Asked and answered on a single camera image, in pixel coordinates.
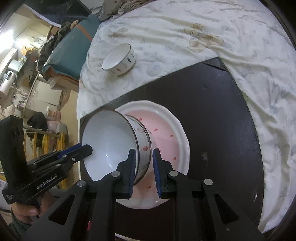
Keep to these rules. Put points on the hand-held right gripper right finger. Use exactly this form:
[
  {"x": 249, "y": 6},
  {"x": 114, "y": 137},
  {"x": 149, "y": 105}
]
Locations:
[{"x": 156, "y": 171}]

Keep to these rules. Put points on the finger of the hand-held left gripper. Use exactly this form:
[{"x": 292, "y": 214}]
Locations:
[
  {"x": 69, "y": 150},
  {"x": 78, "y": 155}
]

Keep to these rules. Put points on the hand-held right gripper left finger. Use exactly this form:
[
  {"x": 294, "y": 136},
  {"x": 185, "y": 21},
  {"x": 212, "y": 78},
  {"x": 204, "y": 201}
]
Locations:
[{"x": 131, "y": 171}]

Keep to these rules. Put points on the large white printed bowl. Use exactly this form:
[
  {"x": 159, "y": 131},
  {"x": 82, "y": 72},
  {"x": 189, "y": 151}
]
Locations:
[{"x": 106, "y": 143}]

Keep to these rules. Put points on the pink strawberry plate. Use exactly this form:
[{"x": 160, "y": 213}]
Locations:
[{"x": 171, "y": 143}]

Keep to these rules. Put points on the person's left hand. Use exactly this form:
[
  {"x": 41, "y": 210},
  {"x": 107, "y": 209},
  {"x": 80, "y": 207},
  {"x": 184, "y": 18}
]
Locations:
[{"x": 23, "y": 212}]

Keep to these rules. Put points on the yellow wooden rack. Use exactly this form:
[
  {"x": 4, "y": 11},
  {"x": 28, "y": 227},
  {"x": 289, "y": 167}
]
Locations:
[{"x": 46, "y": 141}]

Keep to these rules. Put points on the black garment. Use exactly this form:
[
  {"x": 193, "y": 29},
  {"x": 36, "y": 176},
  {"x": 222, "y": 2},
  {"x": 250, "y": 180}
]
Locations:
[{"x": 37, "y": 120}]

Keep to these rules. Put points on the white cabinet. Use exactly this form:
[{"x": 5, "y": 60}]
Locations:
[{"x": 39, "y": 95}]

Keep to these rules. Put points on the white appliance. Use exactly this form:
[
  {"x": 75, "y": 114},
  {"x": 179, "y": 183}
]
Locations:
[{"x": 8, "y": 81}]

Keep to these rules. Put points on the black mat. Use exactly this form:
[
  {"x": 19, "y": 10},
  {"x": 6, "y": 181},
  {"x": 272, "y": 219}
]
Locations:
[{"x": 219, "y": 127}]

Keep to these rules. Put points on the dark clothes pile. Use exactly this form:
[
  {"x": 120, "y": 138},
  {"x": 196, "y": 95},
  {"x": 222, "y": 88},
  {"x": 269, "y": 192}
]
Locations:
[{"x": 49, "y": 48}]

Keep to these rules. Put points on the teal padded chair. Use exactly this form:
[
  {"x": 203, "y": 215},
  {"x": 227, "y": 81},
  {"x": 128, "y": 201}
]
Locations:
[{"x": 71, "y": 48}]

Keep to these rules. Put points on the small white printed bowl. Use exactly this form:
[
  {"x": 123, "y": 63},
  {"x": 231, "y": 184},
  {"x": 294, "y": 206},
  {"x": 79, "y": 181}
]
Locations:
[{"x": 115, "y": 58}]

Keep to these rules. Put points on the white printed bedsheet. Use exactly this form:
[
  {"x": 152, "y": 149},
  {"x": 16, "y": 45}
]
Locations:
[{"x": 161, "y": 34}]

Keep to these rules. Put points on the crumpled patterned blanket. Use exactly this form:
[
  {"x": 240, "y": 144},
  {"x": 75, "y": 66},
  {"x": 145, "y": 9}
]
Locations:
[{"x": 115, "y": 9}]

